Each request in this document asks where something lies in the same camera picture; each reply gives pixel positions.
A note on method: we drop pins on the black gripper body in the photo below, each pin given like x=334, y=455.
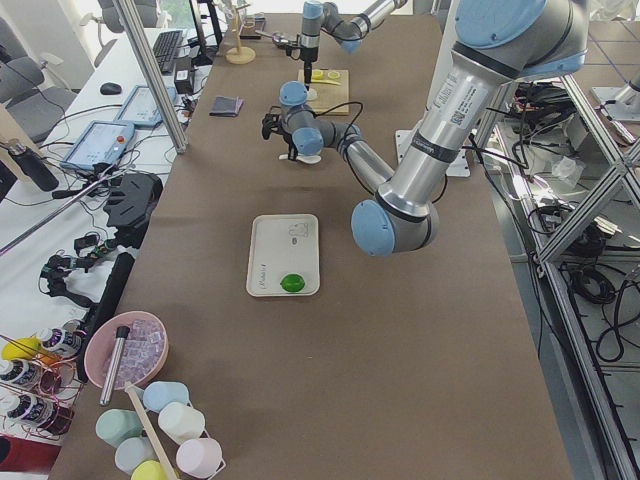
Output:
x=307, y=54
x=291, y=145

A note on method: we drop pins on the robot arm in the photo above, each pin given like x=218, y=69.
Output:
x=324, y=16
x=497, y=42

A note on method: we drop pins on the mint green bowl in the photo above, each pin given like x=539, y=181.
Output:
x=309, y=159

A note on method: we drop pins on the pink bowl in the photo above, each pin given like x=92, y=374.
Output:
x=145, y=350

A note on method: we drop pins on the metal tube in bowl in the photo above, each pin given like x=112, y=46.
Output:
x=121, y=336

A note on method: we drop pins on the yellow plastic knife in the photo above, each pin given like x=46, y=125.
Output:
x=326, y=82

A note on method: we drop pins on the metal scoop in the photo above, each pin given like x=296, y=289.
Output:
x=279, y=39

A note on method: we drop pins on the bamboo cutting board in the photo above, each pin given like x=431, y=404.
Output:
x=332, y=97

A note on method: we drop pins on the grey folded cloth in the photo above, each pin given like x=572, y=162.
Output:
x=224, y=106

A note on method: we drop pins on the wooden mug tree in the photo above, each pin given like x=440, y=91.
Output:
x=239, y=54

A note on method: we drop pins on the beige rabbit tray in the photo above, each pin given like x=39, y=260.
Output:
x=282, y=244

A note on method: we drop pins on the green lime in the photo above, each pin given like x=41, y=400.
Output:
x=293, y=283

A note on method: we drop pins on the black keyboard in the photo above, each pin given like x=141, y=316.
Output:
x=165, y=49

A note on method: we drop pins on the far teach pendant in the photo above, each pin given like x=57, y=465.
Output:
x=140, y=108

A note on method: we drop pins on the teach pendant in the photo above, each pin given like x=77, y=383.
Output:
x=101, y=142
x=140, y=108

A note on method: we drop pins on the black computer mouse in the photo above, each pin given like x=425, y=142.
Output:
x=110, y=88

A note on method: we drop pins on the near teach pendant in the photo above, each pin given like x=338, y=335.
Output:
x=101, y=142

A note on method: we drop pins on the black water bottle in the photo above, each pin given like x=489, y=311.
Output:
x=32, y=165

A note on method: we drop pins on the light blue cup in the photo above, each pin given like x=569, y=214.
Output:
x=159, y=394

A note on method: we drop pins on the white cup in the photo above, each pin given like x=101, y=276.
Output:
x=181, y=422

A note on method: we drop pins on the pink cup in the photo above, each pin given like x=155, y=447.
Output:
x=200, y=457

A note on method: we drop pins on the mint green cup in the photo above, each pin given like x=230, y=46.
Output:
x=114, y=426

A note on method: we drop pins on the pale blue cup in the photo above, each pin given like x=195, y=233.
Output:
x=132, y=452

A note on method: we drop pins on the yellow cup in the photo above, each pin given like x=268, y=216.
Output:
x=149, y=470

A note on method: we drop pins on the aluminium frame post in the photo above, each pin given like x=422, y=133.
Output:
x=134, y=29

